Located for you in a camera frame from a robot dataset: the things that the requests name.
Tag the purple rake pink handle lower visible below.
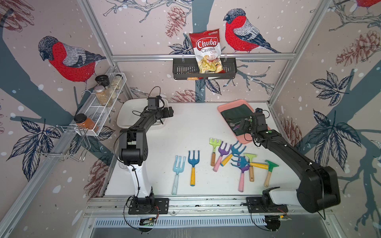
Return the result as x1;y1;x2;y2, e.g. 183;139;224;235
238;166;250;192

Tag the black lid spice jar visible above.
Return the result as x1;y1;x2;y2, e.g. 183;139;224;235
95;74;110;89

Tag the light blue rake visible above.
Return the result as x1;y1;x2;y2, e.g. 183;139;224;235
172;155;186;195

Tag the Chuba cassava chips bag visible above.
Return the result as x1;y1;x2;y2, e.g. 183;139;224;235
190;29;225;74

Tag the clear spice jar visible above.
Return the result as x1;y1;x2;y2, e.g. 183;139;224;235
111;74;123;90

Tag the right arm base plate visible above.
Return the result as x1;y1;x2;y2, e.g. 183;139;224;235
242;196;288;214

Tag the teal rake yellow handle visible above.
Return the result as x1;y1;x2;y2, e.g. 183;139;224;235
220;141;246;166

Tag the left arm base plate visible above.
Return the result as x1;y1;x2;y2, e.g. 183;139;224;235
127;197;169;215

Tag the black wall basket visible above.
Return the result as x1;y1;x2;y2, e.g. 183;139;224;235
173;58;237;80

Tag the pink tray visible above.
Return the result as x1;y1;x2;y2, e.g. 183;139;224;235
217;99;276;144

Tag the purple rake pink handle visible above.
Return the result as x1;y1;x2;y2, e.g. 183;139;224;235
238;166;250;192
213;143;231;172

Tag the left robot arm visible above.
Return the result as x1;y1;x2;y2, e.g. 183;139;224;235
118;106;174;198

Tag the wire cup holder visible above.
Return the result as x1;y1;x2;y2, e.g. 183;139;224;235
35;125;91;162

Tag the orange spice jar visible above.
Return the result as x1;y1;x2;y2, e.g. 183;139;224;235
73;113;96;130

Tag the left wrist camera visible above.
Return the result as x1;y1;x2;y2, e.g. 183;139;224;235
147;96;162;111

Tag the blue claw rake yellow handle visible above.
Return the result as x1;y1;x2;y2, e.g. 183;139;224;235
231;156;269;170

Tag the silver lid spice jar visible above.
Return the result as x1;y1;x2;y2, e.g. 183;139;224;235
94;85;113;107

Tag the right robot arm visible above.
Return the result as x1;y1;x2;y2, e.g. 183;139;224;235
248;108;341;213

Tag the green rake wooden handle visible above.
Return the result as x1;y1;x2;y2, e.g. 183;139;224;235
209;138;222;167

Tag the white storage box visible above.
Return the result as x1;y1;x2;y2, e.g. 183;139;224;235
117;98;169;130

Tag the white wire spice rack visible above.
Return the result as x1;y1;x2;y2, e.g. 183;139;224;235
70;73;126;140

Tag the dark green cloth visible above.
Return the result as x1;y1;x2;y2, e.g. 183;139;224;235
221;104;264;137

